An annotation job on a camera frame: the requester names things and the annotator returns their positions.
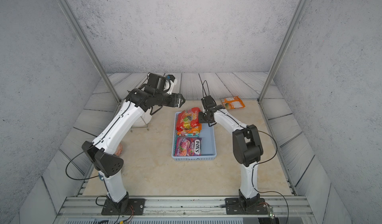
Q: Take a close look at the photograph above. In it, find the purple Fox's candy bag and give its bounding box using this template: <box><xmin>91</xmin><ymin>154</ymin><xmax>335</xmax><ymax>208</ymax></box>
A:
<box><xmin>174</xmin><ymin>137</ymin><xmax>202</xmax><ymax>157</ymax></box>

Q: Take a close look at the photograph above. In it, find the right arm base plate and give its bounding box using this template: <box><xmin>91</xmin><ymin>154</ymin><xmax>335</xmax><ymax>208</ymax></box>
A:
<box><xmin>221</xmin><ymin>198</ymin><xmax>269</xmax><ymax>215</ymax></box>

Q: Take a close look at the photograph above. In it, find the right aluminium frame post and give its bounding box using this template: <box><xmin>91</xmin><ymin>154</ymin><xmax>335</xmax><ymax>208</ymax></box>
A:
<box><xmin>258</xmin><ymin>0</ymin><xmax>308</xmax><ymax>104</ymax></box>

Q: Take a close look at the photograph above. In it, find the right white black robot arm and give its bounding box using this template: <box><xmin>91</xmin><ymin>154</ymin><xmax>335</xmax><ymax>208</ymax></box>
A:
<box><xmin>199</xmin><ymin>105</ymin><xmax>264</xmax><ymax>212</ymax></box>

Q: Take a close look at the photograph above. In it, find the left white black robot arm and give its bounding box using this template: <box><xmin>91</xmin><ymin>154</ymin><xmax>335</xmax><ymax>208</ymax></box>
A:
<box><xmin>82</xmin><ymin>88</ymin><xmax>186</xmax><ymax>204</ymax></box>

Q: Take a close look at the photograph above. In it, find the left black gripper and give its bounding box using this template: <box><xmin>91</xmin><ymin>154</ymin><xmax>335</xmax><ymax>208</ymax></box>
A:
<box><xmin>153</xmin><ymin>92</ymin><xmax>186</xmax><ymax>107</ymax></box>

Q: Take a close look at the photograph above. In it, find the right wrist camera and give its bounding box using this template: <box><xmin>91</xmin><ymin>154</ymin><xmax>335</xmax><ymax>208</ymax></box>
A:
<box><xmin>201</xmin><ymin>95</ymin><xmax>216</xmax><ymax>111</ymax></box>

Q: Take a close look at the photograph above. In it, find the left aluminium frame post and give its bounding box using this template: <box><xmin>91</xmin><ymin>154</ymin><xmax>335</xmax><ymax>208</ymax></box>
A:
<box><xmin>56</xmin><ymin>0</ymin><xmax>121</xmax><ymax>104</ymax></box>

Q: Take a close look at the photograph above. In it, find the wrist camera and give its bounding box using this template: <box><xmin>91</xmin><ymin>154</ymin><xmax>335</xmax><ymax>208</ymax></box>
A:
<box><xmin>201</xmin><ymin>95</ymin><xmax>216</xmax><ymax>111</ymax></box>
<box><xmin>164</xmin><ymin>75</ymin><xmax>178</xmax><ymax>95</ymax></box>

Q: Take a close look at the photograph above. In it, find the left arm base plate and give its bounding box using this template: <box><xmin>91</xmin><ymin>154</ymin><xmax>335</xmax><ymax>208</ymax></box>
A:
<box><xmin>101</xmin><ymin>197</ymin><xmax>146</xmax><ymax>216</ymax></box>

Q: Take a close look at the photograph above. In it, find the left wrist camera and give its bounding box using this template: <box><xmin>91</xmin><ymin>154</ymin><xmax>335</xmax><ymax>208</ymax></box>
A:
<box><xmin>164</xmin><ymin>75</ymin><xmax>178</xmax><ymax>95</ymax></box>

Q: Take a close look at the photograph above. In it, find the aluminium frame post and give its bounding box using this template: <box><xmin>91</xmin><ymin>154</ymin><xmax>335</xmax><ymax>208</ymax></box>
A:
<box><xmin>56</xmin><ymin>0</ymin><xmax>121</xmax><ymax>104</ymax></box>
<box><xmin>258</xmin><ymin>0</ymin><xmax>308</xmax><ymax>104</ymax></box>

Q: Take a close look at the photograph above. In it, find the red candy bag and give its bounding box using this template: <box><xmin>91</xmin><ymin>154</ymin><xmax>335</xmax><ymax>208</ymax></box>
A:
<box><xmin>176</xmin><ymin>107</ymin><xmax>201</xmax><ymax>132</ymax></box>

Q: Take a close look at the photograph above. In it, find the white plate stack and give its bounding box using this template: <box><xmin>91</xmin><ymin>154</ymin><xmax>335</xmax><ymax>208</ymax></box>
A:
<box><xmin>132</xmin><ymin>108</ymin><xmax>152</xmax><ymax>128</ymax></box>

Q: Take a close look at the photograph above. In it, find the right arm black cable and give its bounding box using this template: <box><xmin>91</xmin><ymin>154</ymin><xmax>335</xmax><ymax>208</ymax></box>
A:
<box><xmin>201</xmin><ymin>80</ymin><xmax>290</xmax><ymax>224</ymax></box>

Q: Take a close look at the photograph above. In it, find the orange multicolour Fox's candy bag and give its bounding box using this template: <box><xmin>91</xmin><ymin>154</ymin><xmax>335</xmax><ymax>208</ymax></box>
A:
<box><xmin>177</xmin><ymin>131</ymin><xmax>200</xmax><ymax>137</ymax></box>

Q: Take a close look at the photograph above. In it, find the wire plate rack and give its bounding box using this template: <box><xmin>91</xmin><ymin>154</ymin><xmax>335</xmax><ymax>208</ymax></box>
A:
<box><xmin>130</xmin><ymin>117</ymin><xmax>151</xmax><ymax>132</ymax></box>

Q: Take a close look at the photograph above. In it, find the light blue plastic basket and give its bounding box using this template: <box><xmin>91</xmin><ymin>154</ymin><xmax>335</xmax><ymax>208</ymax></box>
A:
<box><xmin>171</xmin><ymin>112</ymin><xmax>217</xmax><ymax>161</ymax></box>

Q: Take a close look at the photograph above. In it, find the aluminium front rail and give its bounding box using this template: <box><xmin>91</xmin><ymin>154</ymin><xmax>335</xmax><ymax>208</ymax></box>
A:
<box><xmin>54</xmin><ymin>196</ymin><xmax>316</xmax><ymax>224</ymax></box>

